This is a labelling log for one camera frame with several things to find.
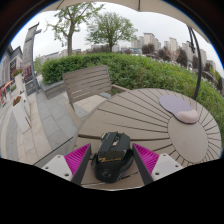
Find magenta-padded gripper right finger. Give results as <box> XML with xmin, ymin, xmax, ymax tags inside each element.
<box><xmin>131</xmin><ymin>142</ymin><xmax>184</xmax><ymax>186</ymax></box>

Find white planter box with flowers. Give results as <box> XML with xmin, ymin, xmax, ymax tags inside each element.
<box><xmin>11</xmin><ymin>94</ymin><xmax>32</xmax><ymax>134</ymax></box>

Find distant apartment buildings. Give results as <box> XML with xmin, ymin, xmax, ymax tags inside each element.
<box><xmin>129</xmin><ymin>32</ymin><xmax>218</xmax><ymax>73</ymax></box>

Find grey slatted outdoor chair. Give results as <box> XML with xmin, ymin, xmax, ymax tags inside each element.
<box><xmin>62</xmin><ymin>64</ymin><xmax>129</xmax><ymax>129</ymax></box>

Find lilac mouse pad with wrist rest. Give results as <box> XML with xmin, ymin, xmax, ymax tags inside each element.
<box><xmin>158</xmin><ymin>94</ymin><xmax>200</xmax><ymax>125</ymax></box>

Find dark curved parasol pole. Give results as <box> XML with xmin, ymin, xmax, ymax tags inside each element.
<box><xmin>186</xmin><ymin>25</ymin><xmax>204</xmax><ymax>102</ymax></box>

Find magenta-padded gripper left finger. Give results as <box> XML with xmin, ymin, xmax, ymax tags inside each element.
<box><xmin>41</xmin><ymin>142</ymin><xmax>92</xmax><ymax>186</ymax></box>

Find sparse-leaved tree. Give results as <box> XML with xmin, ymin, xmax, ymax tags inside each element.
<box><xmin>44</xmin><ymin>2</ymin><xmax>104</xmax><ymax>56</ymax></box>

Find dark shopfront building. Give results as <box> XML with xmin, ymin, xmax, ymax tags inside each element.
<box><xmin>0</xmin><ymin>44</ymin><xmax>24</xmax><ymax>98</ymax></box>

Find tall white planter with flowers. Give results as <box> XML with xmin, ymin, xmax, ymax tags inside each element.
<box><xmin>12</xmin><ymin>68</ymin><xmax>28</xmax><ymax>98</ymax></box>

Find bushy green tree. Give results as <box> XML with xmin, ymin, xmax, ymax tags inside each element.
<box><xmin>85</xmin><ymin>12</ymin><xmax>138</xmax><ymax>53</ymax></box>

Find tall grey sign pillar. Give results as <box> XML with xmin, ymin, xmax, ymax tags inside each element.
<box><xmin>22</xmin><ymin>22</ymin><xmax>43</xmax><ymax>96</ymax></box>

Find black computer mouse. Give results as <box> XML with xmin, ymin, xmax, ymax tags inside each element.
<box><xmin>91</xmin><ymin>131</ymin><xmax>135</xmax><ymax>184</ymax></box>

